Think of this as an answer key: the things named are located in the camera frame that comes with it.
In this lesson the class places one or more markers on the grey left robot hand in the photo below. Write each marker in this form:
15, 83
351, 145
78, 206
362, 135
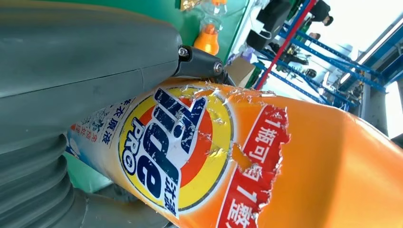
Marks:
78, 47

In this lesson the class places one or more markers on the brown cardboard box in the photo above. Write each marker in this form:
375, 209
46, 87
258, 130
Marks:
240, 70

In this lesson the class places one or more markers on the purple packet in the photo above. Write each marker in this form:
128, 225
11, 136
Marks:
248, 56

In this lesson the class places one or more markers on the white desk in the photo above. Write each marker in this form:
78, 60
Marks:
249, 23

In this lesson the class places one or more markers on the black carry bag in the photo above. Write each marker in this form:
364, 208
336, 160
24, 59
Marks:
274, 15

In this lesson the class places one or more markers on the red metal pole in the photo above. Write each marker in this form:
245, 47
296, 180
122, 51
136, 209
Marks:
285, 45

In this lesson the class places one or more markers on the person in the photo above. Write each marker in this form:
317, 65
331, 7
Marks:
319, 9

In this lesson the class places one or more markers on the blue metal shelving rack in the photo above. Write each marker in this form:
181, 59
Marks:
392, 70

